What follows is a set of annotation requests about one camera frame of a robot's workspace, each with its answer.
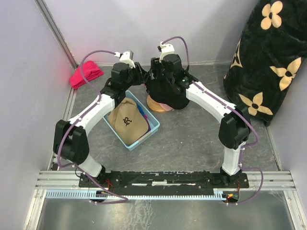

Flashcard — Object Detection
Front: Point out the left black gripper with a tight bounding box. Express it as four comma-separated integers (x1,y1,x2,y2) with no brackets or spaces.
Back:
122,62,150,91

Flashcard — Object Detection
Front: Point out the tan cap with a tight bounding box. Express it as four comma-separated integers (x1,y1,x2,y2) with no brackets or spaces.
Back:
107,97,149,145

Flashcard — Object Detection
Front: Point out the pink cap with R logo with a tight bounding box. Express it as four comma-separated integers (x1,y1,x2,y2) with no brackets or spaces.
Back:
160,103,173,112

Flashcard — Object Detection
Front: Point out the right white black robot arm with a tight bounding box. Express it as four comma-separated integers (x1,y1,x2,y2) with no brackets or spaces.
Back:
145,54,251,187

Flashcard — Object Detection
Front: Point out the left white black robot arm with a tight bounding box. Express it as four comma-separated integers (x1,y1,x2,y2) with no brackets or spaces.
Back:
53,62,146,187

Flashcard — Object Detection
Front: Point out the colourful cap in basket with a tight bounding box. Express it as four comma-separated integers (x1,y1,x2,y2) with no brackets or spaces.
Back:
137,104,151,133

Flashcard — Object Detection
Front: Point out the wooden hat stand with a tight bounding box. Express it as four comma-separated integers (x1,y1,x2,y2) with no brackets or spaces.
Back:
146,95,167,113

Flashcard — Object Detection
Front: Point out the red cloth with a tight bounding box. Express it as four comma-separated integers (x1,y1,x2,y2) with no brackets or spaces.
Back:
69,60,104,89

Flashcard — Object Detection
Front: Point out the light blue plastic basket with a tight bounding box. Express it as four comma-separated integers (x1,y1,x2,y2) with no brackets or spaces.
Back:
104,91,160,151

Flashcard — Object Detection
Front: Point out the black floral blanket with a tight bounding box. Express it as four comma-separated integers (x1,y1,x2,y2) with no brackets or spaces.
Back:
223,0,307,125

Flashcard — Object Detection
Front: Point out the aluminium corner profile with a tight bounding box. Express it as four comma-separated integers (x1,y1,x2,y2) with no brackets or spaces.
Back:
34,0,78,69

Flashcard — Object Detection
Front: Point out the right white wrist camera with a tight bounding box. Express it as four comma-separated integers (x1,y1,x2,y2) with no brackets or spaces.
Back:
158,42,175,62

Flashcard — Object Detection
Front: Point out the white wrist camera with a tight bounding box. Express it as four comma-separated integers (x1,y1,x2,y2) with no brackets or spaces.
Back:
115,50,135,69
158,42,175,62

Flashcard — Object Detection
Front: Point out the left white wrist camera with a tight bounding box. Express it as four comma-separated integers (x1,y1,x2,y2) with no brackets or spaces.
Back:
115,50,135,69

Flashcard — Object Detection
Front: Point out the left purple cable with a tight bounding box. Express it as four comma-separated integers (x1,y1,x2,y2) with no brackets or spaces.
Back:
56,49,130,204

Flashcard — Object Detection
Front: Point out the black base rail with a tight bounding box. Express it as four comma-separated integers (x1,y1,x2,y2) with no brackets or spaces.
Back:
79,170,250,196

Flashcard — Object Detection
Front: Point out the light blue cable duct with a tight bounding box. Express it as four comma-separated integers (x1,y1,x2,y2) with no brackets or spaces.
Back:
45,189,234,201

